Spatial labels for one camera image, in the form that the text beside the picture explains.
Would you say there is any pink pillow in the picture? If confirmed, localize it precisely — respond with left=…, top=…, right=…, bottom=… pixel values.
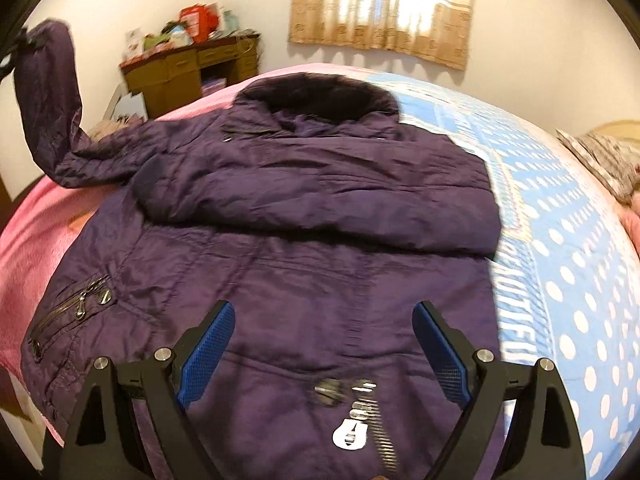
left=620, top=207, right=640, bottom=251

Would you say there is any purple padded jacket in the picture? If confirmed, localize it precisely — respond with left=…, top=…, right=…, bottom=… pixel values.
left=12, top=20, right=503, bottom=480

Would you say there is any wooden desk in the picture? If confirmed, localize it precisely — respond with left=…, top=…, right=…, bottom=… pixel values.
left=119, top=34, right=261, bottom=120

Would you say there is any white paper bag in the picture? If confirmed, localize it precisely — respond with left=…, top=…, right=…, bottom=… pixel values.
left=107, top=85, right=148, bottom=121

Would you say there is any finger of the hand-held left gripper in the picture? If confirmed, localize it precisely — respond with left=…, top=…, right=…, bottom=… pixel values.
left=0, top=27, right=30, bottom=80

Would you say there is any wooden headboard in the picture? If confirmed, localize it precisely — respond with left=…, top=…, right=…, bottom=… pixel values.
left=597, top=119, right=640, bottom=136

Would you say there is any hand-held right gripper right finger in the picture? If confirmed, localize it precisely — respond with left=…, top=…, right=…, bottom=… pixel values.
left=412, top=301, right=586, bottom=480

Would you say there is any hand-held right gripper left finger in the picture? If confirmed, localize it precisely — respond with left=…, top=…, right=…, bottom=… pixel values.
left=42, top=300, right=236, bottom=480

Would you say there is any red gift bag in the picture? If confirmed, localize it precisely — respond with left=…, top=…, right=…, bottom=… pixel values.
left=179, top=5, right=221, bottom=43

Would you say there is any beige patterned curtain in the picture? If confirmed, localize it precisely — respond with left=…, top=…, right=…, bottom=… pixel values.
left=287, top=0, right=476, bottom=72

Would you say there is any pink and blue dotted bedspread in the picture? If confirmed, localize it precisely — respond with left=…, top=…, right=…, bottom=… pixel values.
left=0, top=62, right=640, bottom=480

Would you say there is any white card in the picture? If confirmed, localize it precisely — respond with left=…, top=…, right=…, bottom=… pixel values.
left=125, top=27, right=146, bottom=61

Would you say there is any patterned pillow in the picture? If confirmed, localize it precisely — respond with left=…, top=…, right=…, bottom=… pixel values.
left=556, top=127, right=640, bottom=206

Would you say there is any green bag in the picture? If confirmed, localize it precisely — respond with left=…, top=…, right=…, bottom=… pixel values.
left=145, top=30, right=193, bottom=52

